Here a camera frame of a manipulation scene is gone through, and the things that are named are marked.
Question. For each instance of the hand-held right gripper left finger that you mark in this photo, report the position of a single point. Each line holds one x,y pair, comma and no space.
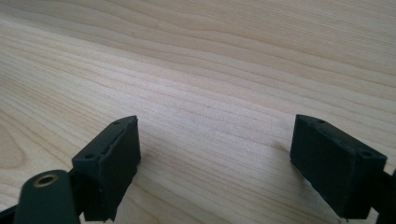
107,168

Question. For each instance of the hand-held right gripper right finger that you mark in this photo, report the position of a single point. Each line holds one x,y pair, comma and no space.
333,168

